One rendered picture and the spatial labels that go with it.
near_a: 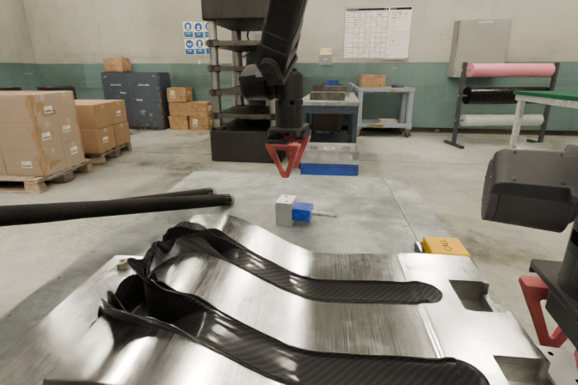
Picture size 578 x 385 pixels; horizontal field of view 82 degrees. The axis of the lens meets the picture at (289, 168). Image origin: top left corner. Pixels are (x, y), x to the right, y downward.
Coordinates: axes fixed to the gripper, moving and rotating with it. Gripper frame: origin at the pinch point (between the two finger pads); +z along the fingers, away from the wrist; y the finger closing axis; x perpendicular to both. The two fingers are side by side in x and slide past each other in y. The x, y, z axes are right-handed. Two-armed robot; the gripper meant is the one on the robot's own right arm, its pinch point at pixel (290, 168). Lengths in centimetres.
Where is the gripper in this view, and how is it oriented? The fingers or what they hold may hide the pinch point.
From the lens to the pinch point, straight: 70.5
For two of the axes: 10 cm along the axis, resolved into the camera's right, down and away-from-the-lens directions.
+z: 0.1, 9.6, 2.7
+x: 9.7, 0.5, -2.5
